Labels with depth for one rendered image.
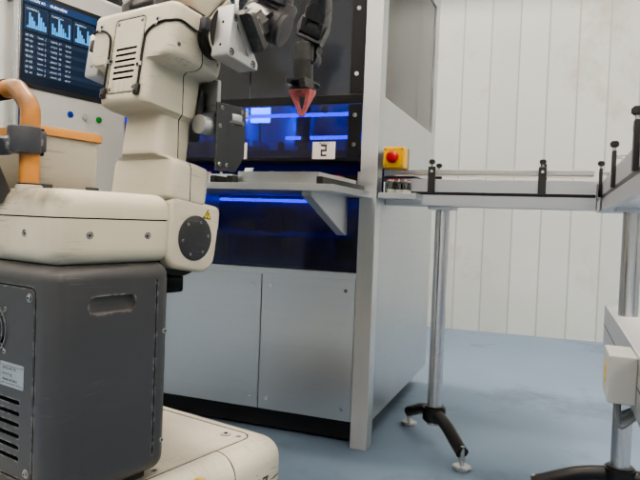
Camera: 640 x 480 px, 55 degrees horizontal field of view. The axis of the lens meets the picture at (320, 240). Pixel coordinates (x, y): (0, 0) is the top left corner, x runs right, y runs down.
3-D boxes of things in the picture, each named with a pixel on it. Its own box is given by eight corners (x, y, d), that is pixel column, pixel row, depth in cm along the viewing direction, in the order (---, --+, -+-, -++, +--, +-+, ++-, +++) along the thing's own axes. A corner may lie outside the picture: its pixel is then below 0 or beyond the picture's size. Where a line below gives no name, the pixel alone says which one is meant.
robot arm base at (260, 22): (209, 21, 137) (250, 12, 130) (229, 8, 142) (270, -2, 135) (224, 57, 141) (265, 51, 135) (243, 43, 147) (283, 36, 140)
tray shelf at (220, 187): (204, 194, 240) (204, 190, 240) (378, 199, 215) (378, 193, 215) (123, 187, 195) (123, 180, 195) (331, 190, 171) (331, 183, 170)
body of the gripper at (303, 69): (319, 90, 180) (320, 65, 179) (306, 83, 170) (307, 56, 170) (299, 91, 182) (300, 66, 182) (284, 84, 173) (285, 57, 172)
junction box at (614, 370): (601, 388, 127) (604, 344, 127) (629, 390, 125) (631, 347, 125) (606, 403, 116) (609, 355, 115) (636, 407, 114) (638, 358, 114)
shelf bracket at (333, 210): (338, 234, 212) (339, 197, 212) (346, 235, 211) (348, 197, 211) (300, 235, 181) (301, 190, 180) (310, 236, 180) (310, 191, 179)
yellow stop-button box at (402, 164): (388, 170, 213) (389, 149, 212) (409, 170, 210) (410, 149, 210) (382, 168, 205) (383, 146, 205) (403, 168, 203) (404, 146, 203)
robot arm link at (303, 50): (291, 38, 173) (310, 37, 172) (298, 44, 180) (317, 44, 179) (290, 63, 174) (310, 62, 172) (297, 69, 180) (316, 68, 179)
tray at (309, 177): (285, 190, 216) (285, 179, 216) (355, 190, 207) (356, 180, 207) (237, 183, 185) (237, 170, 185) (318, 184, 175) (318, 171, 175)
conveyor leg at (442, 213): (423, 418, 224) (432, 207, 222) (448, 421, 221) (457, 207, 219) (418, 425, 216) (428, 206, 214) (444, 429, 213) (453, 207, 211)
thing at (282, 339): (88, 339, 377) (91, 195, 374) (424, 383, 303) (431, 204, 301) (-68, 375, 283) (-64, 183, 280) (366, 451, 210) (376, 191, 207)
